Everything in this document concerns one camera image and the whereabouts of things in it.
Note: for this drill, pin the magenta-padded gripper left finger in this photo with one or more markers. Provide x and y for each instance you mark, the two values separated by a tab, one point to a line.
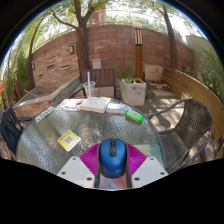
76	171

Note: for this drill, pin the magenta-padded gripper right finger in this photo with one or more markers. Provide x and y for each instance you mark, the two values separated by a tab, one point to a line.
148	171

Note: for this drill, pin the blue computer mouse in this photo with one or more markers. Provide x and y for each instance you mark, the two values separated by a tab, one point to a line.
112	161

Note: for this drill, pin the colourful dotted mouse pad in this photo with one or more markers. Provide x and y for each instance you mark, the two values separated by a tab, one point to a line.
151	150

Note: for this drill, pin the yellow printed card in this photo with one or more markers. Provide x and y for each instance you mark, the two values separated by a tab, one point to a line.
69	140

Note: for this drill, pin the dark wicker chair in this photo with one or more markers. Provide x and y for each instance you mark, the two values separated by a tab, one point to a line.
186	133

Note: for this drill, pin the small green box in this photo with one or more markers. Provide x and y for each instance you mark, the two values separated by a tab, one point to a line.
134	116

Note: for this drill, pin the black and white printed strip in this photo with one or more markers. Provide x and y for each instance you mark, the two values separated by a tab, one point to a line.
44	114

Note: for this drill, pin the colourful magazine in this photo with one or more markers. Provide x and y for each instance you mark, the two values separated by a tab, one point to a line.
70	104

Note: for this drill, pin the white book stack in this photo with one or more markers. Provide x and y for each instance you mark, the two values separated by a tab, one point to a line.
95	104

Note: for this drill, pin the light blue book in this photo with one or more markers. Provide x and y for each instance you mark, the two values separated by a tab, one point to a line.
115	108

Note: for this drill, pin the black chair with bag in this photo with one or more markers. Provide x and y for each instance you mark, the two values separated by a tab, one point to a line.
9	130

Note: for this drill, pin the square stone planter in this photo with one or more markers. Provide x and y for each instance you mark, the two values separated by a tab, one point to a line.
134	93

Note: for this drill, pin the clear plastic cup with straw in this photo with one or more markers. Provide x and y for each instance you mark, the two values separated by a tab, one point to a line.
89	89

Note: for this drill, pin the dark wooden slat chair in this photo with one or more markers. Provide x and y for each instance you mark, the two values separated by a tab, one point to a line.
103	77

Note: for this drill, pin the pale stone slab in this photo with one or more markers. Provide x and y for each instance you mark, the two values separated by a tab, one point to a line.
153	72

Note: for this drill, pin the forked tree trunk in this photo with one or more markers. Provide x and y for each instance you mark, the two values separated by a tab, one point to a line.
82	50

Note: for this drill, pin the slim tree trunk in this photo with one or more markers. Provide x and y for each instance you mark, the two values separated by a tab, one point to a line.
173	46

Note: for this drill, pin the white wall box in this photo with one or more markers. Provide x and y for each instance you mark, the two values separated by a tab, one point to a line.
96	64

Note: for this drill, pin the black wall lamp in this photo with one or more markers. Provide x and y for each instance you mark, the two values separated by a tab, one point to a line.
33	66
71	49

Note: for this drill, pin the wooden garden lamp post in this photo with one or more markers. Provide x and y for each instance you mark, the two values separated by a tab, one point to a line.
138	53

